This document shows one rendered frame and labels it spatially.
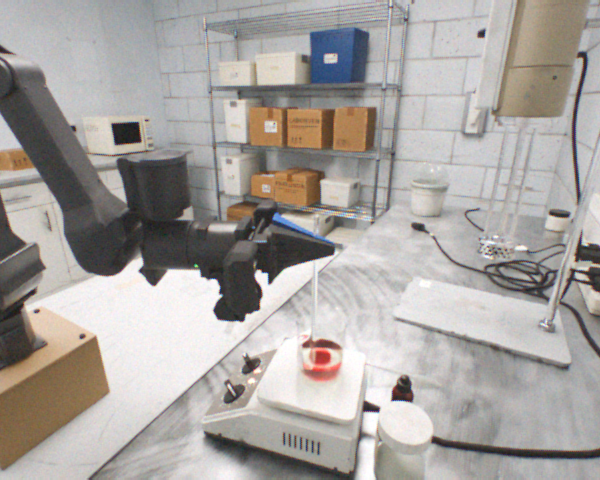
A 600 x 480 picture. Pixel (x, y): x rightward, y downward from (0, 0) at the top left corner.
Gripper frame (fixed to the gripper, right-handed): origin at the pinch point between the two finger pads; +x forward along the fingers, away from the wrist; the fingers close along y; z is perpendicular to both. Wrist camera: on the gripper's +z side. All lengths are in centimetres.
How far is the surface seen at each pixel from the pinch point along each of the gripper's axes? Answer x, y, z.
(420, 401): 17.3, -5.3, 26.2
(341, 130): 16, -221, 3
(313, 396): 1.5, 3.7, 17.4
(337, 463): 4.5, 7.1, 23.8
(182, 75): -133, -332, -39
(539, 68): 33.6, -24.1, -19.7
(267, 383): -4.2, 2.1, 17.4
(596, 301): 59, -31, 23
